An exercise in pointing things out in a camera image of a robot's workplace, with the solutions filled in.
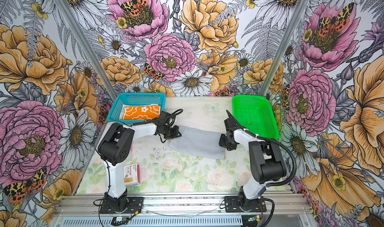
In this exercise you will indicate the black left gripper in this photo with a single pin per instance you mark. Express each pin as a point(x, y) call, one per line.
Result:
point(176, 134)

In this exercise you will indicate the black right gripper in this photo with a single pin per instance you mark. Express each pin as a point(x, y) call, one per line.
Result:
point(221, 143)

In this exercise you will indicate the grey cloth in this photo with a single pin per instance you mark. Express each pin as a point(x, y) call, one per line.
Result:
point(199, 143)

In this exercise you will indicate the orange white towel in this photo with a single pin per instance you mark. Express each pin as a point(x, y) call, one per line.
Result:
point(145, 112)

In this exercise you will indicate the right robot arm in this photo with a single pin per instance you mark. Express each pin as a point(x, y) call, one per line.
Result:
point(272, 164)

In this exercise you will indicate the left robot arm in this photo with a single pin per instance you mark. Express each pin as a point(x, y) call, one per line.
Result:
point(114, 145)

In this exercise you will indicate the green plastic basket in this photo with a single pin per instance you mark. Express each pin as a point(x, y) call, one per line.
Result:
point(256, 114)

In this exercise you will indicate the bandage box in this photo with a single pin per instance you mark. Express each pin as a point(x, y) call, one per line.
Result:
point(132, 174)

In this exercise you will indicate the small green circuit board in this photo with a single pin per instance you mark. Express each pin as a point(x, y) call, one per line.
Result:
point(119, 221)

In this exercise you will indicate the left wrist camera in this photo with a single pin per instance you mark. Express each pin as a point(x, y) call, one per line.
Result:
point(166, 119)

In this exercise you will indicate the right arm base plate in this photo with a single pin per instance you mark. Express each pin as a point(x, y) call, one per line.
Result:
point(236, 204)

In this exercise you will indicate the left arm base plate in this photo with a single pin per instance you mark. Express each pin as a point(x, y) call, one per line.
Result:
point(133, 204)

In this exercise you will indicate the aluminium front rail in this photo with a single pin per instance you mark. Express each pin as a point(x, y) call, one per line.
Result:
point(183, 204)

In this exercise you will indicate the right aluminium frame post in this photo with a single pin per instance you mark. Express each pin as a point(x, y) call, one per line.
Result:
point(291, 27)

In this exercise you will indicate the aluminium frame post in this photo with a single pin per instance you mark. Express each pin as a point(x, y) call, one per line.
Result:
point(76, 29)
point(291, 27)

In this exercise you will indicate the left aluminium frame post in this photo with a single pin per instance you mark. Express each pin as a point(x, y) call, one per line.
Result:
point(76, 29)

